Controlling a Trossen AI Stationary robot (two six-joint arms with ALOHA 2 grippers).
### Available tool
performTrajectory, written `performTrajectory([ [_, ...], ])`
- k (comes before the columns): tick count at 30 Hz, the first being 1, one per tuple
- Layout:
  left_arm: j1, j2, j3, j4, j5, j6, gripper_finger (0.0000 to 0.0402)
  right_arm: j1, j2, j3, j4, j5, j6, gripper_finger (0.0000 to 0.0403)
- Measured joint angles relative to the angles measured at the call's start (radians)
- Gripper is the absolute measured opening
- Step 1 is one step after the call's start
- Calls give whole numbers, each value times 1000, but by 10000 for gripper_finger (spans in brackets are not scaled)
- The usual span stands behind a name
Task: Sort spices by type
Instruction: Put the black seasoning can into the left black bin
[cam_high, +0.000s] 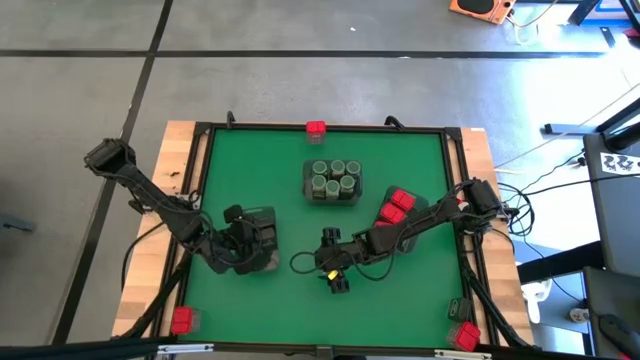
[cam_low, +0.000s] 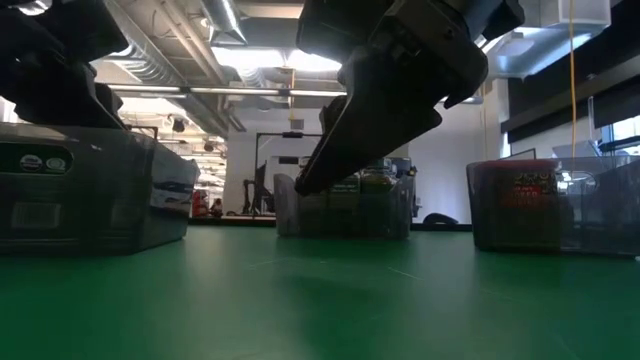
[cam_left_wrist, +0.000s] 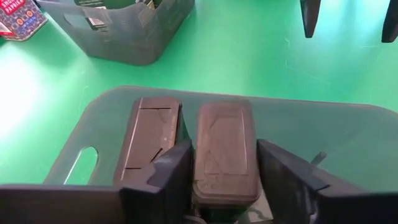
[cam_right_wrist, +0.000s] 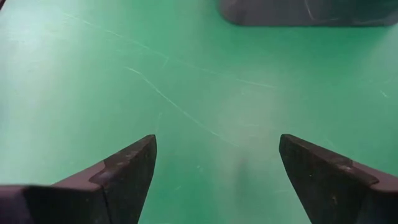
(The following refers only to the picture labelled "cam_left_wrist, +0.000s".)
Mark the black-lid dark spice tin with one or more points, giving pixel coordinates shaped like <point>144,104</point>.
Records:
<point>149,130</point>
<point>225,149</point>

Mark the green table mat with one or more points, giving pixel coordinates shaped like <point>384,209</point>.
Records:
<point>233,62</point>

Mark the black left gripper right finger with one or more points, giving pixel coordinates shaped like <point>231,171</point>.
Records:
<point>289,193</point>

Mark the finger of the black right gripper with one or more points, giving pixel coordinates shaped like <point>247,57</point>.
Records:
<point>310,17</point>
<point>391,18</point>

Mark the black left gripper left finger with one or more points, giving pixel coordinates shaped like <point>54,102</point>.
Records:
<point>161,199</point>

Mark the smoky clear plastic bin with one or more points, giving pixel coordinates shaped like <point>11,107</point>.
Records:
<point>311,130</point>
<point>133,40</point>

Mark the red-lid patterned paprika tin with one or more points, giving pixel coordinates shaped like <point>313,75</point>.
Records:
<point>21,21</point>

